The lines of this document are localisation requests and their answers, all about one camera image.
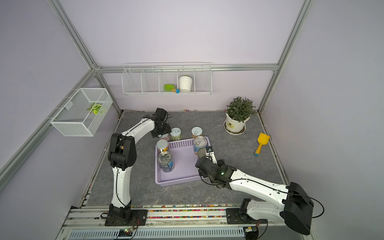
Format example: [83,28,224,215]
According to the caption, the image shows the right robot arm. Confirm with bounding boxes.
[195,157,325,236]

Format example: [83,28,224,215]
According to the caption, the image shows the small pink label can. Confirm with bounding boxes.
[158,134,171,142]

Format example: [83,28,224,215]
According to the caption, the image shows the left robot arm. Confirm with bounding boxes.
[108,112,171,222]

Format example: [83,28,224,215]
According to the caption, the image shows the lavender plastic basket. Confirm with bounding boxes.
[155,139,201,187]

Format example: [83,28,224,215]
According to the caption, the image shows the small green label can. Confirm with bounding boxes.
[170,127,182,141]

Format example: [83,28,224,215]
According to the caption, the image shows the green toy in side basket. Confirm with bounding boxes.
[87,103,106,115]

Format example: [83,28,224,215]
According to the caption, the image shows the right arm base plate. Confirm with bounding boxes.
[226,208,268,225]

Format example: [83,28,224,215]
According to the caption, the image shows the dark navy tomato can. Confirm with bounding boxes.
[197,148,207,159]

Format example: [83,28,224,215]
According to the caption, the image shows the blue orange soup can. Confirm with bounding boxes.
[194,136,208,155]

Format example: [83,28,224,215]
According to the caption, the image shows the yellow toy shovel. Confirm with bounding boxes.
[255,133,270,156]

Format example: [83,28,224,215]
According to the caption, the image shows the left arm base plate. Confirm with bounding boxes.
[105,209,148,227]

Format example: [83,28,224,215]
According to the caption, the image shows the white wire wall shelf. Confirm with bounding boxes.
[122,62,213,95]

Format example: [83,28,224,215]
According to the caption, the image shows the small orange label can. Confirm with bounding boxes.
[191,127,203,138]

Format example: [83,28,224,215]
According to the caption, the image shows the small white empty pot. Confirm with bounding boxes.
[179,76,193,93]

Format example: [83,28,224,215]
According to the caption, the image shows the white wire side basket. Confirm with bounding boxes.
[50,88,113,137]

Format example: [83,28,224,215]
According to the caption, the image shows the green toy scoop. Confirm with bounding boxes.
[164,84,180,94]

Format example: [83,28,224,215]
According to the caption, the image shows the blue Progresso soup can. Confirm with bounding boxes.
[158,151,175,173]

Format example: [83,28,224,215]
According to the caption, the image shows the aluminium mounting rail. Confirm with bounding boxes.
[59,204,313,231]

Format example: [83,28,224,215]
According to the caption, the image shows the tall yellow orange can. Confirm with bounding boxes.
[156,139,169,153]

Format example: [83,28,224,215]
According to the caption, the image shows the potted green plant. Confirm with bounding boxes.
[225,97,257,135]

